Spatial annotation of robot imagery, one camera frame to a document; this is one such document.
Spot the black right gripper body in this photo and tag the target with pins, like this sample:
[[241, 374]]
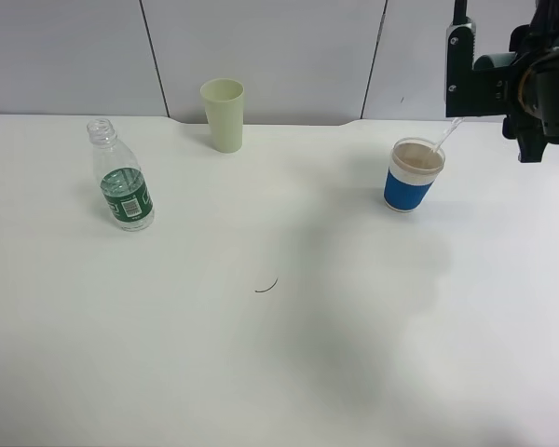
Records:
[[538, 89]]

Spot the clear plastic water bottle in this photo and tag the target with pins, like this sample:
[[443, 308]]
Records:
[[120, 177]]

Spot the pale yellow plastic cup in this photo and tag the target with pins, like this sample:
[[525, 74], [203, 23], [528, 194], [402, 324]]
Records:
[[224, 104]]

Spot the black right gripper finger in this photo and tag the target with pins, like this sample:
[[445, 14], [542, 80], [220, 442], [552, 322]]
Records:
[[469, 93], [527, 131]]

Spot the blue sleeved paper cup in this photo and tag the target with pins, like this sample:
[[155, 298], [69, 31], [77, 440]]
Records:
[[413, 168]]

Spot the teal plastic cup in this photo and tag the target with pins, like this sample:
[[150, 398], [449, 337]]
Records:
[[494, 61]]

